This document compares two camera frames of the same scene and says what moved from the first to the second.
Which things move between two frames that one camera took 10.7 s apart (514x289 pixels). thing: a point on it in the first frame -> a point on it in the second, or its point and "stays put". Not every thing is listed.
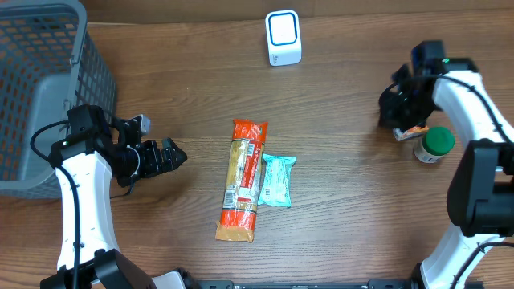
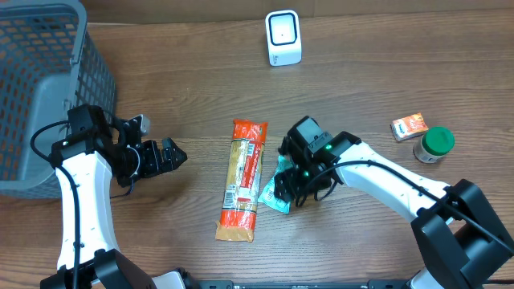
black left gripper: x=158 y=156 stays put
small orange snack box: x=402 y=134 stays put
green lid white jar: x=434 y=143 stays put
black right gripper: x=387 y=118 -> x=286 y=189
